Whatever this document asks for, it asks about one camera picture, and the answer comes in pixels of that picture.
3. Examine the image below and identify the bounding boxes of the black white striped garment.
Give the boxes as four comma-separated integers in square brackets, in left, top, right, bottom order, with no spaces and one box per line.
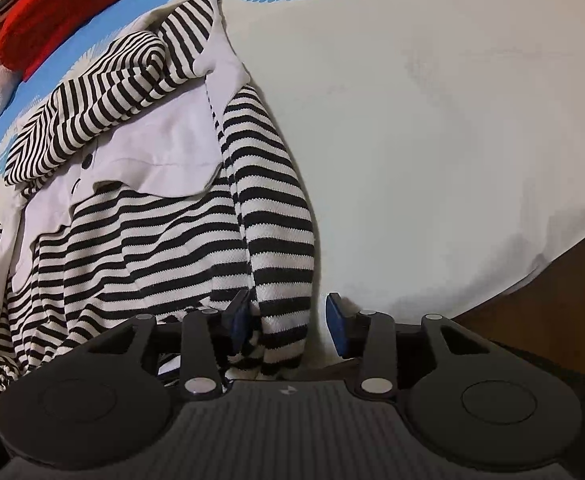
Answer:
[0,0,315,395]

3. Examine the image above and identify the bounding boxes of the blue white patterned bedsheet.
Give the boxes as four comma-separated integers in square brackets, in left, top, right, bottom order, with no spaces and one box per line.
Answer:
[0,0,585,323]

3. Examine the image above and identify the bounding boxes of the red fluffy blanket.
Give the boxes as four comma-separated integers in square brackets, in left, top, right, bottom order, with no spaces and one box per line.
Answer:
[0,0,119,80]

